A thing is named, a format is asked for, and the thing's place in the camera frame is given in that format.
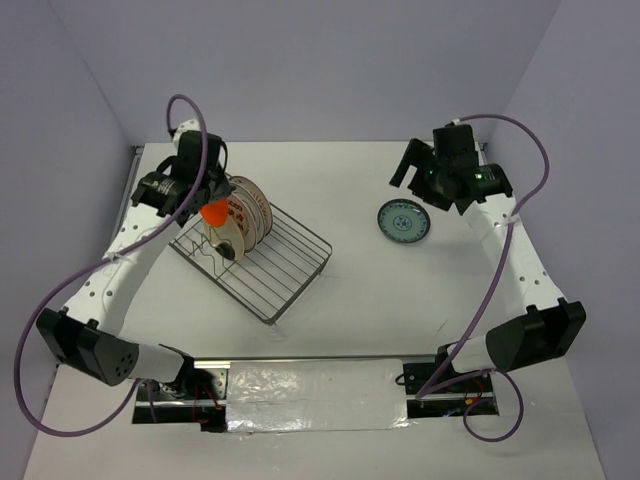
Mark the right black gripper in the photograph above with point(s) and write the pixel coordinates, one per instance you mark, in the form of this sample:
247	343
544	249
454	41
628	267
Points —
419	154

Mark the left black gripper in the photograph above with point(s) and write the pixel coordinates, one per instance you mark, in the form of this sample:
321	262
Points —
224	188

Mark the orange plastic plate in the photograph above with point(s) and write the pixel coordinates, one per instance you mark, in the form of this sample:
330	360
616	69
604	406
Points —
215	214

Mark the blue patterned small plate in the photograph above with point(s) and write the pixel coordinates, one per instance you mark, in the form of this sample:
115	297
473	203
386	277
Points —
403	221

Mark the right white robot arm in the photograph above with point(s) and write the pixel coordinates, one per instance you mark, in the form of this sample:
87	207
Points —
541	323

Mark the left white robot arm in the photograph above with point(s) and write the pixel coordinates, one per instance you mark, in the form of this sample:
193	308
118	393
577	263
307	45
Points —
85	333

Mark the white plate red lettering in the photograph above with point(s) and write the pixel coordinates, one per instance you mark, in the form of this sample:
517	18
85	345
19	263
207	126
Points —
244	219

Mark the cream peach plate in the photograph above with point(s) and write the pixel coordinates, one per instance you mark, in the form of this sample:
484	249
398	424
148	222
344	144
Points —
227	240

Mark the silver foil sheet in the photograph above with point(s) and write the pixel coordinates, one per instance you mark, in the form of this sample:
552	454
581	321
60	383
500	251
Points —
310	396

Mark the grey wire dish rack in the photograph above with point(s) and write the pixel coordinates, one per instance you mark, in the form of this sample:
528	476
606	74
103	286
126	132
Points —
267	280

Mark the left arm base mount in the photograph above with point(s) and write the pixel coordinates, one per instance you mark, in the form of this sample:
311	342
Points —
201	401

